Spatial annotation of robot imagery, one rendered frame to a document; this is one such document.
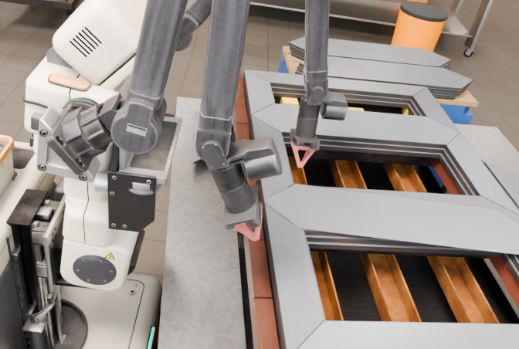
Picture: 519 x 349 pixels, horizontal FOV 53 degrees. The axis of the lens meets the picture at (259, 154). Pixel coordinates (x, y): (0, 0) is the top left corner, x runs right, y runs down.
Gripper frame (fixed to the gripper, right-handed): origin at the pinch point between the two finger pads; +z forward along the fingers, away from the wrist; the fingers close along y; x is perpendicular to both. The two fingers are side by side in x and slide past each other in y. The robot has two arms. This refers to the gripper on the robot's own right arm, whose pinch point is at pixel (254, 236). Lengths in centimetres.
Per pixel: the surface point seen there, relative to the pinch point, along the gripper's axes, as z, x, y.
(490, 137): 64, -76, 97
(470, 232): 37, -48, 25
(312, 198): 19.0, -9.5, 30.5
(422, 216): 32, -37, 29
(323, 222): 19.9, -11.5, 21.5
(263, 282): 17.0, 3.2, 3.0
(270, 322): 17.5, 1.8, -7.4
